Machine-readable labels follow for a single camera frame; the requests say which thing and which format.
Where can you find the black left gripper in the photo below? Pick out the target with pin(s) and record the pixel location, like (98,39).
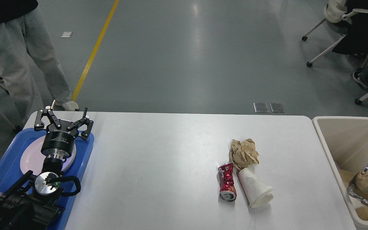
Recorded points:
(60,140)

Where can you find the brown paper bag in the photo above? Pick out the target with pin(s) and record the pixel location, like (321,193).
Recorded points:
(361,210)

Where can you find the pink plate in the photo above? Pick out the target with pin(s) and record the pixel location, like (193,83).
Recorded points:
(32,158)

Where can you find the brown paper ball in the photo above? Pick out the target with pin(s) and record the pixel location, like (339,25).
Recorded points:
(243,154)

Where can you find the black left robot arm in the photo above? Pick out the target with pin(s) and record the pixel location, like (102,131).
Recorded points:
(31,202)

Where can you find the beige plastic bin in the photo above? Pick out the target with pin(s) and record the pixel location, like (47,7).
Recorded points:
(345,143)

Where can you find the blue plastic tray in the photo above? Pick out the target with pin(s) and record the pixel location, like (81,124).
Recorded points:
(10,171)

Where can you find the person in grey trousers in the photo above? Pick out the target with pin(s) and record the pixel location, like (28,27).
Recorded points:
(23,35)

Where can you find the lying white paper cup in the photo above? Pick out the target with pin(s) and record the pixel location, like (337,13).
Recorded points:
(257,193)

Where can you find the right floor outlet cover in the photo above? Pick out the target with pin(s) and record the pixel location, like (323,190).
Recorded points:
(277,107)

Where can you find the floor outlet cover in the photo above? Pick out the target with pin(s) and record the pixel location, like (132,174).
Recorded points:
(277,107)
(261,108)

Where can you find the left floor outlet cover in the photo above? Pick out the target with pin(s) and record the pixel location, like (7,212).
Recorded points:
(261,108)

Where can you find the crushed red soda can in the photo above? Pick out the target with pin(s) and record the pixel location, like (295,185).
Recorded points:
(227,191)

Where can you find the white office chair right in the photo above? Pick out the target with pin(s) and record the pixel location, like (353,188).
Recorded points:
(348,18)

